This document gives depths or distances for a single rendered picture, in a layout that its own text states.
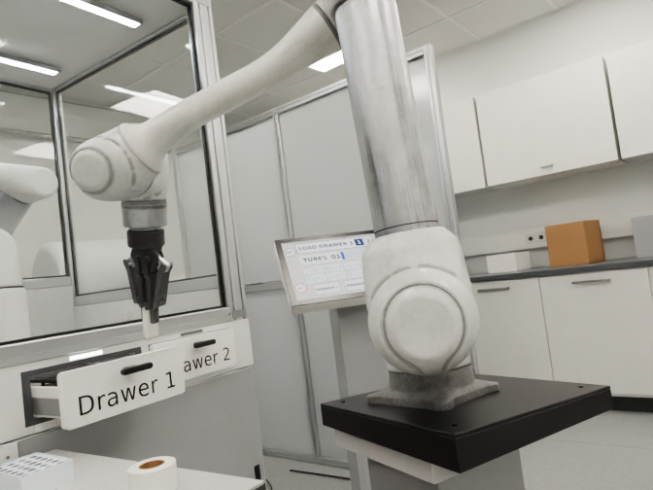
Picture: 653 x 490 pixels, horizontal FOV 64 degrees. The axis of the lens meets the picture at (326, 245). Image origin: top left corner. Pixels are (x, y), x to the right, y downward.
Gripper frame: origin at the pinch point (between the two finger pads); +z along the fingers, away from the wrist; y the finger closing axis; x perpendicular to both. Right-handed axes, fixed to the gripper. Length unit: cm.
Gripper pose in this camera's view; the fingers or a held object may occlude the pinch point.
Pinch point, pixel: (150, 322)
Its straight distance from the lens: 119.8
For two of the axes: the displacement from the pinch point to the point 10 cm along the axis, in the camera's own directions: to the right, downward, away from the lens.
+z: 0.0, 9.9, 1.4
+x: -5.2, 1.2, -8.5
